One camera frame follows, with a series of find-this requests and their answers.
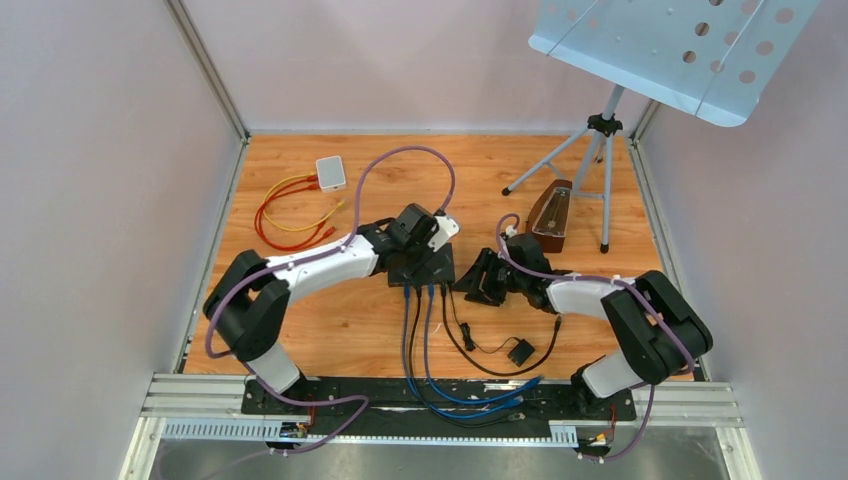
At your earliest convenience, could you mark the red network cable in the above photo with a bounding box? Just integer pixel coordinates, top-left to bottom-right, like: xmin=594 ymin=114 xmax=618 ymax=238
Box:
xmin=254 ymin=178 xmax=338 ymax=252

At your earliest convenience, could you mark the small white router box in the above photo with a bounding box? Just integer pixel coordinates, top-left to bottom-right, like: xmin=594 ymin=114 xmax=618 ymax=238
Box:
xmin=315 ymin=155 xmax=347 ymax=193

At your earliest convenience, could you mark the blue network cable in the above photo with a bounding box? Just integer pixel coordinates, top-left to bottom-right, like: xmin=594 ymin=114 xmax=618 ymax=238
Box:
xmin=422 ymin=283 xmax=545 ymax=407
xmin=401 ymin=284 xmax=525 ymax=421

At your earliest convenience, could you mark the silver music stand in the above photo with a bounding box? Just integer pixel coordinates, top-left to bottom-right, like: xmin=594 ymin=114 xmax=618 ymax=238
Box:
xmin=500 ymin=0 xmax=825 ymax=254

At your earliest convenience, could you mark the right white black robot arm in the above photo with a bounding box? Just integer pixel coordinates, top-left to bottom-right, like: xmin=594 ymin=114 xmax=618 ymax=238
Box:
xmin=453 ymin=234 xmax=714 ymax=418

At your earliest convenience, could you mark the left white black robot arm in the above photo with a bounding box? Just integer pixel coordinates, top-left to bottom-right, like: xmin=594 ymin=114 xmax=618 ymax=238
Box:
xmin=203 ymin=204 xmax=460 ymax=413

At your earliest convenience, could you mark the brown wooden metronome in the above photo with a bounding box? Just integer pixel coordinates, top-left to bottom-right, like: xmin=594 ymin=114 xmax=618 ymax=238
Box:
xmin=526 ymin=179 xmax=572 ymax=253

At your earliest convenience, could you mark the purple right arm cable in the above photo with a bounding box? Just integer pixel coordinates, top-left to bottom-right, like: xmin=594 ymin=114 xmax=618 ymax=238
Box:
xmin=495 ymin=213 xmax=697 ymax=463

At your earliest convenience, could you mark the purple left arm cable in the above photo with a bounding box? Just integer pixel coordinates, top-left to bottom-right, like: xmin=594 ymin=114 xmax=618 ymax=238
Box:
xmin=158 ymin=145 xmax=458 ymax=480

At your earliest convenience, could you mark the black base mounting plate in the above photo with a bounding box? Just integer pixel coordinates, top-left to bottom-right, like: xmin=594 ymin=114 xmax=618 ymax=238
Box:
xmin=240 ymin=377 xmax=637 ymax=439

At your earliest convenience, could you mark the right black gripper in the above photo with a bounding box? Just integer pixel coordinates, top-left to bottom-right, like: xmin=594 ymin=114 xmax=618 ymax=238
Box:
xmin=452 ymin=248 xmax=527 ymax=307

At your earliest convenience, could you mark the black network switch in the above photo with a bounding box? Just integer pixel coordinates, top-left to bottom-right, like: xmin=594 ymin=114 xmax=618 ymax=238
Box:
xmin=387 ymin=243 xmax=456 ymax=288

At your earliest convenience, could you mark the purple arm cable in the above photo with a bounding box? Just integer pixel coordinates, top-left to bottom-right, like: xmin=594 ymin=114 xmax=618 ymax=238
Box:
xmin=158 ymin=145 xmax=458 ymax=480
xmin=495 ymin=213 xmax=697 ymax=463

